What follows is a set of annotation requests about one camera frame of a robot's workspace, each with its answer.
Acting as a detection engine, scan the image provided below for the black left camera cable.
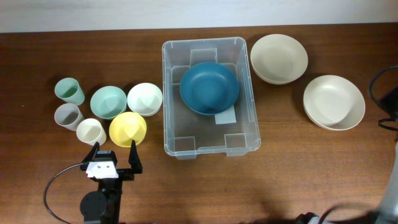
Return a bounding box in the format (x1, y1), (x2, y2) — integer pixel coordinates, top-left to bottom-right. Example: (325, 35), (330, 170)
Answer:
(43, 162), (85, 224)

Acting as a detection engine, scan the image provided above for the green cup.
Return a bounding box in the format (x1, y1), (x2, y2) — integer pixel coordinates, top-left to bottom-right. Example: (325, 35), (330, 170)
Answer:
(55, 78), (85, 106)

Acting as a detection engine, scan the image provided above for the white small bowl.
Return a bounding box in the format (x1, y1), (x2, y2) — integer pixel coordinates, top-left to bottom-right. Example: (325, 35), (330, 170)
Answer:
(127, 83), (163, 116)

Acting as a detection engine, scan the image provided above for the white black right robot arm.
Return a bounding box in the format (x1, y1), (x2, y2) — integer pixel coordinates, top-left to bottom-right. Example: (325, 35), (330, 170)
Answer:
(294, 88), (397, 224)

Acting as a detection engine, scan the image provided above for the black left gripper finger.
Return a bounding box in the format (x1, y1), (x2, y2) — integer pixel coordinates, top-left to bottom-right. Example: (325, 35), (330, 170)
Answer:
(80, 142), (100, 170)
(128, 140), (142, 174)

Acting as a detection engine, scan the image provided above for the black camera cable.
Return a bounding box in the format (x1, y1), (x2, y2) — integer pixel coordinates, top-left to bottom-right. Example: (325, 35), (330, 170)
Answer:
(43, 162), (85, 224)
(368, 65), (398, 131)

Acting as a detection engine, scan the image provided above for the beige bowl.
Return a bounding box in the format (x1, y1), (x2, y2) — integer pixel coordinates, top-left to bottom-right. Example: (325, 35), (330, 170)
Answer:
(303, 75), (366, 131)
(251, 34), (308, 85)

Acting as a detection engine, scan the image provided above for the blue bowl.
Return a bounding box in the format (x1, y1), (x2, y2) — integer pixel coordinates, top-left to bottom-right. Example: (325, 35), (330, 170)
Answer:
(180, 62), (239, 115)

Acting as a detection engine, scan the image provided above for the grey cup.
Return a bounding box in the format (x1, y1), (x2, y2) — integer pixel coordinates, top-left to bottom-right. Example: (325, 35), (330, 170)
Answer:
(54, 103), (84, 131)

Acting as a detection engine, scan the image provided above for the cream cup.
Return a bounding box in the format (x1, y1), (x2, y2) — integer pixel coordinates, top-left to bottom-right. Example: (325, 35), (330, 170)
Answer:
(76, 118), (107, 146)

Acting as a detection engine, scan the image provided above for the clear plastic storage bin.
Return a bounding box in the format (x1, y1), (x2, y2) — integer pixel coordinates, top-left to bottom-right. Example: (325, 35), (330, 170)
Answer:
(162, 37), (261, 159)

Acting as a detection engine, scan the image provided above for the yellow small bowl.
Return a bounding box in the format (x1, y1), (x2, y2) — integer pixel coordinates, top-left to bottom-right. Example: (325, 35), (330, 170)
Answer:
(109, 112), (147, 147)

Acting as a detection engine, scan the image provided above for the black right camera cable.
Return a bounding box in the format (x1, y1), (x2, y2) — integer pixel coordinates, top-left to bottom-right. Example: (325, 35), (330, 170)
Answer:
(368, 65), (398, 131)

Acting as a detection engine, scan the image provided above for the white label in bin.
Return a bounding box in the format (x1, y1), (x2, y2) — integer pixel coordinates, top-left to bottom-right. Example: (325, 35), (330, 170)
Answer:
(215, 106), (236, 124)

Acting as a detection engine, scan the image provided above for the green small bowl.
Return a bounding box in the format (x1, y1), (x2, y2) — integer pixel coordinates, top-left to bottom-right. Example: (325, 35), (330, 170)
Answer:
(90, 86), (127, 120)

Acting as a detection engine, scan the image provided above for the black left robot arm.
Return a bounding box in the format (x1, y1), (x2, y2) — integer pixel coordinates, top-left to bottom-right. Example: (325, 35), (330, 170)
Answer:
(80, 141), (142, 223)

